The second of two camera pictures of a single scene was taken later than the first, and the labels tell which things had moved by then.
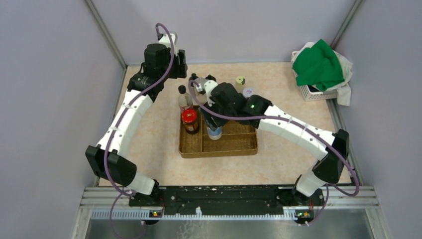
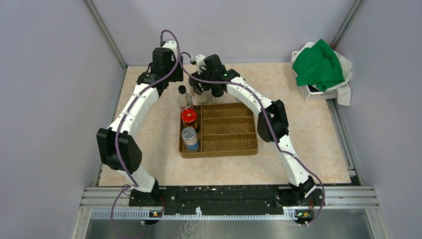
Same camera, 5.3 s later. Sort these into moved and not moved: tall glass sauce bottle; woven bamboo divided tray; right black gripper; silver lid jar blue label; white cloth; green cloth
Moved: silver lid jar blue label; right black gripper
Not moved: green cloth; white cloth; tall glass sauce bottle; woven bamboo divided tray
